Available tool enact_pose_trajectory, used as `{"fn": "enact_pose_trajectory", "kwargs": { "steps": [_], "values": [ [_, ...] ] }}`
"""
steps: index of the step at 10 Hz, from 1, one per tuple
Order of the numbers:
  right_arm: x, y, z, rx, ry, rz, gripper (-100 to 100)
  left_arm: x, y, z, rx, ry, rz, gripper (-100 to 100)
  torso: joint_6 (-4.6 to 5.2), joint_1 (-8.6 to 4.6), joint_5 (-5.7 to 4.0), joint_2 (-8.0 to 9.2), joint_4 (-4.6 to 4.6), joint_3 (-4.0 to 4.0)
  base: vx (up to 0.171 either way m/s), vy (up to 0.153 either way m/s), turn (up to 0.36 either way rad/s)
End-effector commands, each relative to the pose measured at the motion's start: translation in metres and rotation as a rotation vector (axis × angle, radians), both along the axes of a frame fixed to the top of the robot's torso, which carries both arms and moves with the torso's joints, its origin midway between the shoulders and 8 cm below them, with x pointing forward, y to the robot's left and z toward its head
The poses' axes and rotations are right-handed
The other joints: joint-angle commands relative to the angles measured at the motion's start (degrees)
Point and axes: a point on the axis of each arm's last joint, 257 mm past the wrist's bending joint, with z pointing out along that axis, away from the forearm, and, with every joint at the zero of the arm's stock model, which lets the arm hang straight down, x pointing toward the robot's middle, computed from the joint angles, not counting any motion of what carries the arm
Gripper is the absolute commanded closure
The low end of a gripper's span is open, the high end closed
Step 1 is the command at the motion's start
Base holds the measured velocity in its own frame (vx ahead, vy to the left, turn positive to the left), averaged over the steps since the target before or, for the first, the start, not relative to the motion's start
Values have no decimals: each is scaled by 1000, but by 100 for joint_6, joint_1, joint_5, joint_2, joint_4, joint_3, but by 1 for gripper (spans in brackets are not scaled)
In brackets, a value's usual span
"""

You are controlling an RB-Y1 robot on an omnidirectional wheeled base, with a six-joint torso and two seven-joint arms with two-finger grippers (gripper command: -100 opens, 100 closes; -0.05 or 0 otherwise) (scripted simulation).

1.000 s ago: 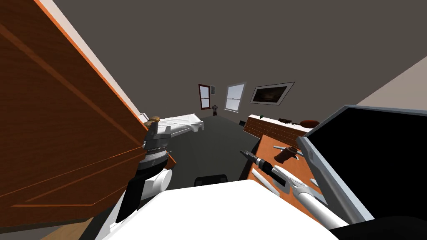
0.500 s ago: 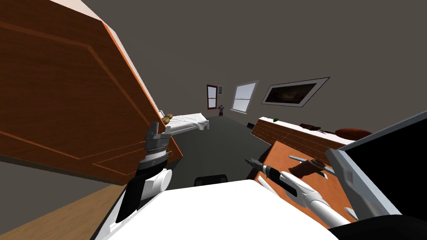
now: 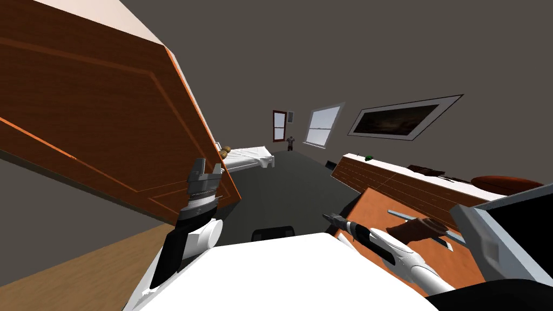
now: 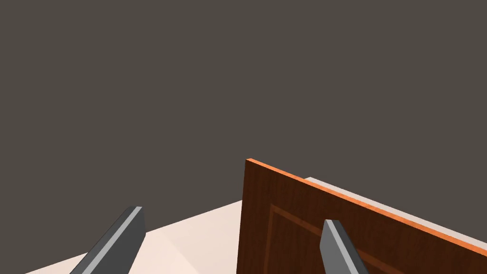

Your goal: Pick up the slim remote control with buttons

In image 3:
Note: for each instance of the orange brown desk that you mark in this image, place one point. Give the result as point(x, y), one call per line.
point(376, 211)

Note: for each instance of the brown dresser with white top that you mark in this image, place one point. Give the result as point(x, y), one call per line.
point(389, 183)

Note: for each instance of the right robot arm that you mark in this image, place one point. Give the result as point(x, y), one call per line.
point(414, 265)

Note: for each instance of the red framed window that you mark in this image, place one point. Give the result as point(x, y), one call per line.
point(279, 125)

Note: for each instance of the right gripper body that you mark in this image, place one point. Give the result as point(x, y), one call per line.
point(339, 221)

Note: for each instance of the golden round door knob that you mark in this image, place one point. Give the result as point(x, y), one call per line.
point(224, 152)

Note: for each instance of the white framed window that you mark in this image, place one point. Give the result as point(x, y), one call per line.
point(322, 125)

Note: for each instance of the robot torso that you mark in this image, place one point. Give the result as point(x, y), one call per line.
point(276, 276)

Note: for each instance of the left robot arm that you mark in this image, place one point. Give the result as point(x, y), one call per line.
point(173, 250)

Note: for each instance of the brown wooden door leaf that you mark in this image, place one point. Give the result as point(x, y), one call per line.
point(99, 116)

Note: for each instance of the small grey wall picture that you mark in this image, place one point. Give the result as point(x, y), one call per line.
point(290, 117)

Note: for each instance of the dark picture with pale frame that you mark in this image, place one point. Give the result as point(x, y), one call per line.
point(397, 119)

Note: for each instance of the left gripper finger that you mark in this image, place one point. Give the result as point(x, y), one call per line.
point(217, 170)
point(198, 168)

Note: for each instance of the white bed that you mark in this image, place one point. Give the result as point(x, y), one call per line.
point(248, 156)

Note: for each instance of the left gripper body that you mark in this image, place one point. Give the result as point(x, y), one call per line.
point(202, 186)

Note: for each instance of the grey monitor with black screen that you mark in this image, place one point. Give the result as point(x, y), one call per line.
point(518, 233)

